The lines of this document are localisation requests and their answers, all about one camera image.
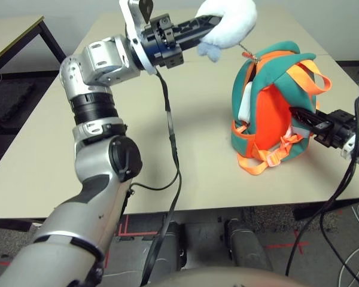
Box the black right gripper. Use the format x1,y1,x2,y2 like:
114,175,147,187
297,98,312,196
288,106,359,150

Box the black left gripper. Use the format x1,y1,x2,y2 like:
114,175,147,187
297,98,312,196
142,13,224,70

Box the green orange backpack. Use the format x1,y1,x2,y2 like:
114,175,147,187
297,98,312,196
230,41,333,176

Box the grey white plush toy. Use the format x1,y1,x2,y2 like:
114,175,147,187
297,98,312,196
195,0,258,63

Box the red floor tape cross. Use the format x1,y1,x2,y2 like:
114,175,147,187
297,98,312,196
264,231,311,255

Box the dark grey robot right leg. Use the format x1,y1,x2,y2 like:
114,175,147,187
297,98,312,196
224,218,273,271

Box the dark grey robot leg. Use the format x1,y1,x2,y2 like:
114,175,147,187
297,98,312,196
145,221,186,270
224,218,273,271

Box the grey robot torso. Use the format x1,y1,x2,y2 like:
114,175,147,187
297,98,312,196
143,265,291,287

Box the dark grey robot left leg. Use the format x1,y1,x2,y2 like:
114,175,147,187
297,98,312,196
145,221,186,270

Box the black foam mat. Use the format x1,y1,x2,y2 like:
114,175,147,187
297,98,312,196
0,80,36,122

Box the red floor tape lines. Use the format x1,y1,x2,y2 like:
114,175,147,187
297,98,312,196
103,213,158,268

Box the flat black left arm cable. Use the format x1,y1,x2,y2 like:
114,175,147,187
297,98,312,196
139,67,182,287

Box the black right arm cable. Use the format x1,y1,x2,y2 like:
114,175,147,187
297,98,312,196
318,95,359,287
285,95,359,277

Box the thin black arm wire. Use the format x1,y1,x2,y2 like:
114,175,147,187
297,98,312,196
128,172,180,192

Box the beige side table black frame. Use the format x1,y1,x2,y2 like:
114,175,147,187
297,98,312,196
0,16,68,80

